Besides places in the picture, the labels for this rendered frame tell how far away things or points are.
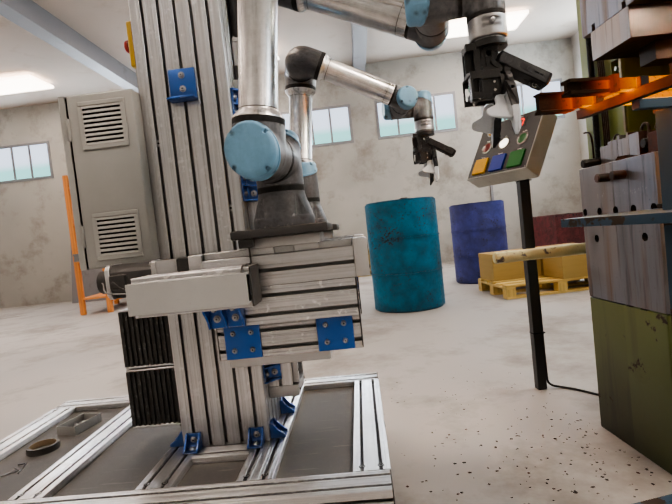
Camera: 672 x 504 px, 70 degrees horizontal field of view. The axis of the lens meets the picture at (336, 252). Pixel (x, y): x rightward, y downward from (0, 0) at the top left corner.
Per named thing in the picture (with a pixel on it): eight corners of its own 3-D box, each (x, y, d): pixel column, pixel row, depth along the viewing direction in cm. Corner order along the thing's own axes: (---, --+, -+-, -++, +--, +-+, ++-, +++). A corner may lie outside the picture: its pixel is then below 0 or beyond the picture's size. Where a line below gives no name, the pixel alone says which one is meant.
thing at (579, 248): (497, 265, 186) (495, 251, 186) (492, 264, 191) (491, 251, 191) (608, 253, 187) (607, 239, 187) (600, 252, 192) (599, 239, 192)
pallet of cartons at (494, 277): (573, 278, 517) (570, 242, 515) (621, 285, 443) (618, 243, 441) (476, 290, 506) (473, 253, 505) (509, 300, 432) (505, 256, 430)
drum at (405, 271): (452, 308, 421) (441, 192, 416) (375, 316, 425) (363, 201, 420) (440, 297, 489) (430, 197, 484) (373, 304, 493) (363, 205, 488)
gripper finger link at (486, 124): (468, 144, 106) (471, 103, 100) (495, 141, 106) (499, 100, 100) (472, 150, 104) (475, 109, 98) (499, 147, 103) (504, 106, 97)
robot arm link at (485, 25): (499, 26, 99) (512, 8, 90) (501, 48, 99) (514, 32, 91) (463, 31, 99) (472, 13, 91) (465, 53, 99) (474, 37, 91)
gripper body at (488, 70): (464, 111, 100) (458, 53, 99) (506, 106, 99) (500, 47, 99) (473, 101, 92) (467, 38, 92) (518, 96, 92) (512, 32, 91)
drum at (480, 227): (451, 280, 616) (443, 206, 611) (502, 274, 612) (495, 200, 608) (461, 286, 552) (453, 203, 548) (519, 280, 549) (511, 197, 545)
